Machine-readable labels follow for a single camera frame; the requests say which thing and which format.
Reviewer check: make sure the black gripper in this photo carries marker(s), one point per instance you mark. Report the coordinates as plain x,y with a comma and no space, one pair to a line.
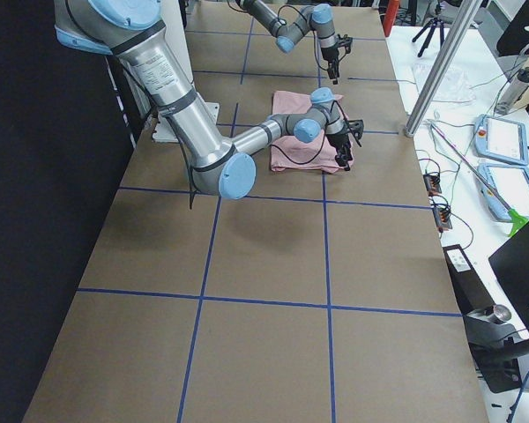
339,142
330,55

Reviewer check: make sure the pink Snoopy t-shirt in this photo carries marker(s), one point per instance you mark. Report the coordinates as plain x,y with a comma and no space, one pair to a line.
290,153

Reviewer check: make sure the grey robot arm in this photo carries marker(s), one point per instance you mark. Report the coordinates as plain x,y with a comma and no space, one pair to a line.
317,19
134,31

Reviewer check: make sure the red cylinder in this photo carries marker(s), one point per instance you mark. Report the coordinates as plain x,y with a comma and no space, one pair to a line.
390,16

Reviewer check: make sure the orange black connector module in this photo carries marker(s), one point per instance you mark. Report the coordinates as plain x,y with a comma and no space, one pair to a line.
432,183

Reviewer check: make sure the black tripod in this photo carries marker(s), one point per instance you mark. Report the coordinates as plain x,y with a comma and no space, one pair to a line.
436,23

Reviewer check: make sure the clear plastic bag with paper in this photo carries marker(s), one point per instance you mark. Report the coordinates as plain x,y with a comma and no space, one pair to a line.
454,88

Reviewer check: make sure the brown paper table cover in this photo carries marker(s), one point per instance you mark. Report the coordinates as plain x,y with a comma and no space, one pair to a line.
316,298

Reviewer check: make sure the far blue teach pendant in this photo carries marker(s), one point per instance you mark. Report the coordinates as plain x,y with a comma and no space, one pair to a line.
501,139

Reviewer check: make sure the blue teach pendant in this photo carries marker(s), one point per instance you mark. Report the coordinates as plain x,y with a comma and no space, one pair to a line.
501,139
511,182

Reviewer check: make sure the near blue teach pendant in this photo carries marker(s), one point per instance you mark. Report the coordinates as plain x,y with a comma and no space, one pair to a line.
511,182

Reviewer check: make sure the water bottle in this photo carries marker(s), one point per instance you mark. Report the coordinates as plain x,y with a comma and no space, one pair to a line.
517,87

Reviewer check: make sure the metal rod with green tip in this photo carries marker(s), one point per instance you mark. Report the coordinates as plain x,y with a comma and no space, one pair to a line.
517,221

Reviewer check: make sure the black monitor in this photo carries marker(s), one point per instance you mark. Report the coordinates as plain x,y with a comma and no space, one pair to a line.
510,264

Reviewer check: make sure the black box device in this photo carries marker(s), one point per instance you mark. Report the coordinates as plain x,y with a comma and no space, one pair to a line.
487,324

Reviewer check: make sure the aluminium frame post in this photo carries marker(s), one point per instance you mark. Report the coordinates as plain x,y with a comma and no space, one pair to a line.
456,34

